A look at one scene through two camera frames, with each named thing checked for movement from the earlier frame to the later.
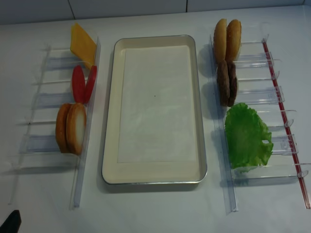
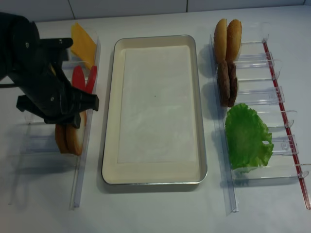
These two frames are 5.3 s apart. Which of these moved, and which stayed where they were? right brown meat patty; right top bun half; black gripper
Moved: black gripper
Stayed: right brown meat patty; right top bun half
